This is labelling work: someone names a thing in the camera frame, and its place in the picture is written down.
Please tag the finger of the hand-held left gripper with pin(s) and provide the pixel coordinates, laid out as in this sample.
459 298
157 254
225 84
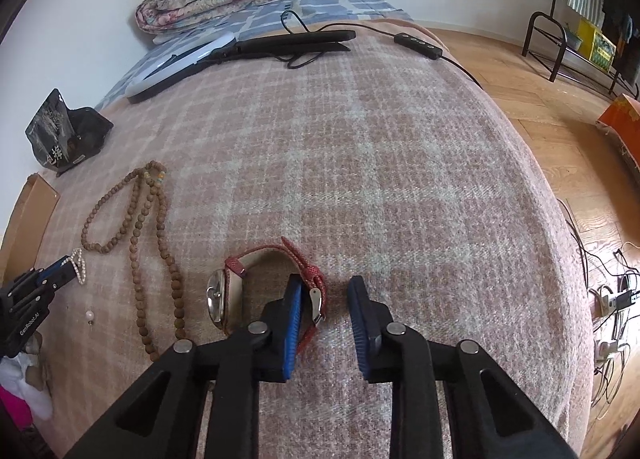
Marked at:
57 266
50 286

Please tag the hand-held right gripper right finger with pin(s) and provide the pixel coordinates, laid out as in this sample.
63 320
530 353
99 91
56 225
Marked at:
362 329

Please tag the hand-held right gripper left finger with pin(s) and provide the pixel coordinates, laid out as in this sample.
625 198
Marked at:
292 329

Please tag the cardboard box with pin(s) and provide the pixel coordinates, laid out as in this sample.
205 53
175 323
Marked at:
27 224

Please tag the small pearl earring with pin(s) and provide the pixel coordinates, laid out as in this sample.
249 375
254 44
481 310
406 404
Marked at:
89 314

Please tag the pink and white clothing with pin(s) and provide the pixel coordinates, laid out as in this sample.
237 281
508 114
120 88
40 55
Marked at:
22 394

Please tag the black snack bag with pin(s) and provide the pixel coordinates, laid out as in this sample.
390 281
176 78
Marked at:
65 134

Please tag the white power strip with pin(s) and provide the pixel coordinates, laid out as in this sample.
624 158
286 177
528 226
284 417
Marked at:
607 301

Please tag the blue patterned bed sheet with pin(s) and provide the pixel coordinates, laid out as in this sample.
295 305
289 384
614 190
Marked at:
340 1

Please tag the orange cloth covered table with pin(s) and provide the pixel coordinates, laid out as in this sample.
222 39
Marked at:
622 124

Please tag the black metal clothes rack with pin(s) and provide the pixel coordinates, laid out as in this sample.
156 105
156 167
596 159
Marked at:
542 44

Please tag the small green pot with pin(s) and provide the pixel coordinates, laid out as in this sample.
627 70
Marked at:
573 38

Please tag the yellow crate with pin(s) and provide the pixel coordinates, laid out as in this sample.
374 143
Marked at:
600 46

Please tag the dark hanging clothes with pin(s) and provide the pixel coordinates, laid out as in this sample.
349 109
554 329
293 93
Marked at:
627 39

